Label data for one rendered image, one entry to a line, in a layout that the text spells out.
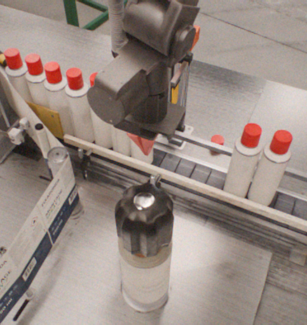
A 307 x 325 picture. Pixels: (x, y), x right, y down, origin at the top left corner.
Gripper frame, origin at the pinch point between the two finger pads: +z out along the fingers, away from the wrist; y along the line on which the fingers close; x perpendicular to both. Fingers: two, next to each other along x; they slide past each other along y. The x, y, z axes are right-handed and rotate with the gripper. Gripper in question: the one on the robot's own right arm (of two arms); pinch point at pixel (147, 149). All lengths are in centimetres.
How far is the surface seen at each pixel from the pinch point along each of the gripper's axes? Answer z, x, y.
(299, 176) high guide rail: 13.0, 17.3, 26.0
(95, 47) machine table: 26, 53, -43
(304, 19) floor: 104, 242, 10
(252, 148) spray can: 4.3, 12.3, 15.9
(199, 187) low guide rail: 18.0, 9.5, 8.1
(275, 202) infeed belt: 21.5, 15.6, 23.9
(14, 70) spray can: 4.6, 12.1, -38.0
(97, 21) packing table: 87, 152, -105
